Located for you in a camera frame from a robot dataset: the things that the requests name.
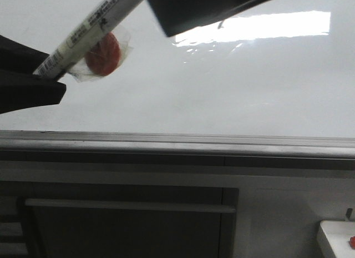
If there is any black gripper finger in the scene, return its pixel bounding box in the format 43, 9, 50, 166
148, 0, 270, 37
1, 36, 67, 114

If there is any white whiteboard marker pen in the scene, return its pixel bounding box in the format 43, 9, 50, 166
33, 0, 142, 79

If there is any red round magnet with tape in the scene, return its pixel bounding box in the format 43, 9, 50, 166
68, 26, 133, 83

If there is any large white whiteboard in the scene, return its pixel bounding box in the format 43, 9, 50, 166
1, 0, 354, 170

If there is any white box with red button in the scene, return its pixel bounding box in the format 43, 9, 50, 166
317, 208, 354, 258

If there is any dark cabinet with handle bar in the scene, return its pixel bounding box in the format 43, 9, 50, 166
1, 181, 239, 257

